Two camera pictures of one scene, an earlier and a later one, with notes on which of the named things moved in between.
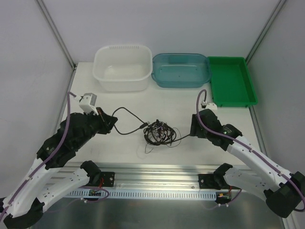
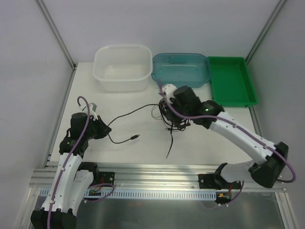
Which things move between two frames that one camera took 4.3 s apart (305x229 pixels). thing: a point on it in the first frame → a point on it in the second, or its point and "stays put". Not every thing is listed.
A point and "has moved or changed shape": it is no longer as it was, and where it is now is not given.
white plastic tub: x=122 y=67 stays put
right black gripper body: x=195 y=127 → x=170 y=115
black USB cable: x=158 y=132 → x=174 y=127
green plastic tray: x=231 y=82 stays put
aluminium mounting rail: x=148 y=176 stays put
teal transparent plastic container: x=180 y=70 stays put
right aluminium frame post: x=275 y=12 stays put
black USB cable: x=145 y=123 has moved or changed shape
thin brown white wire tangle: x=159 y=132 → x=158 y=111
